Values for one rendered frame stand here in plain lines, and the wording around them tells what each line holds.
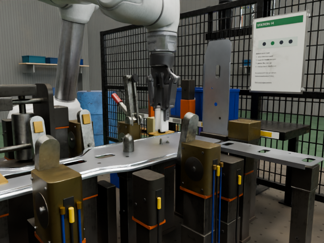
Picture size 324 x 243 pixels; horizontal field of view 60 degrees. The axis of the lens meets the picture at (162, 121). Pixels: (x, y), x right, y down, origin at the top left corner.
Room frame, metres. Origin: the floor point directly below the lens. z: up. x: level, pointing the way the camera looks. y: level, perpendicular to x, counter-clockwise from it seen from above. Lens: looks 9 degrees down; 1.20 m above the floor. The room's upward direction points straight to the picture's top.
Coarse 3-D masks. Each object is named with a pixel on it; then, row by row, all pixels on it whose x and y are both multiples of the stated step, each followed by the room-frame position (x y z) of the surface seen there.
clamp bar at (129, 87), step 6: (126, 78) 0.96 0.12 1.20; (132, 78) 0.95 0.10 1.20; (138, 78) 0.96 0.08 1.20; (126, 84) 0.97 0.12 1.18; (132, 84) 0.99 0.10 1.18; (126, 90) 0.97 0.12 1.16; (132, 90) 0.98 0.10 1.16; (126, 96) 0.97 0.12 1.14; (132, 96) 0.98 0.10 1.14; (126, 102) 0.97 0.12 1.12; (132, 102) 0.97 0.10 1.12; (126, 108) 0.97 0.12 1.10; (132, 108) 0.97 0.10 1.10; (132, 114) 0.95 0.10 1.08; (138, 114) 0.97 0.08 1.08; (132, 120) 0.95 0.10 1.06; (138, 120) 0.97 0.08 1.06
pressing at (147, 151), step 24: (120, 144) 0.86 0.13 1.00; (144, 144) 0.86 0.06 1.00; (168, 144) 0.86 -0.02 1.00; (0, 168) 0.61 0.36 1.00; (24, 168) 0.62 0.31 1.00; (72, 168) 0.62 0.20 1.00; (96, 168) 0.62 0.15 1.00; (120, 168) 0.63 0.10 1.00; (0, 192) 0.49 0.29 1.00; (24, 192) 0.50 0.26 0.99
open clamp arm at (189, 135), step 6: (186, 114) 0.70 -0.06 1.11; (192, 114) 0.69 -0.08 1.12; (186, 120) 0.69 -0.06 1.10; (192, 120) 0.69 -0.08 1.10; (198, 120) 0.70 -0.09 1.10; (186, 126) 0.69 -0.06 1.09; (192, 126) 0.69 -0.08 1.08; (186, 132) 0.69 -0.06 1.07; (192, 132) 0.70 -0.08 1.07; (180, 138) 0.70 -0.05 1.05; (186, 138) 0.69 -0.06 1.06; (192, 138) 0.71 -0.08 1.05; (180, 144) 0.70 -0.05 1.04; (180, 150) 0.70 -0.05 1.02; (180, 156) 0.70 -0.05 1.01; (180, 162) 0.70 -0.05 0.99
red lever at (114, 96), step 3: (114, 93) 1.05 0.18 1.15; (111, 96) 1.05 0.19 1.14; (114, 96) 1.04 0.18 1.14; (117, 96) 1.04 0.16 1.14; (114, 99) 1.03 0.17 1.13; (117, 99) 1.03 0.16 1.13; (120, 99) 1.03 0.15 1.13; (117, 102) 1.02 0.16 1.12; (120, 102) 1.02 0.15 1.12; (120, 105) 1.01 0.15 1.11; (123, 105) 1.01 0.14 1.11; (123, 108) 1.00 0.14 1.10; (123, 111) 1.00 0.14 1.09; (126, 111) 0.99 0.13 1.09; (126, 114) 0.98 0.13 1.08; (135, 120) 0.96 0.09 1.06
